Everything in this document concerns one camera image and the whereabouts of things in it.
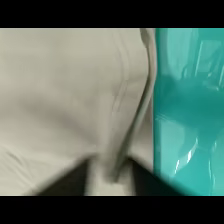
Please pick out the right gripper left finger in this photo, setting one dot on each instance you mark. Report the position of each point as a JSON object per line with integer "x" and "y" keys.
{"x": 68, "y": 183}

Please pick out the beige garment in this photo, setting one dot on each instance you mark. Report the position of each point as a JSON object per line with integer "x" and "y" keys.
{"x": 66, "y": 100}

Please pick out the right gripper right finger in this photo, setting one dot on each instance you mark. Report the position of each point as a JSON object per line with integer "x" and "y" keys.
{"x": 151, "y": 184}

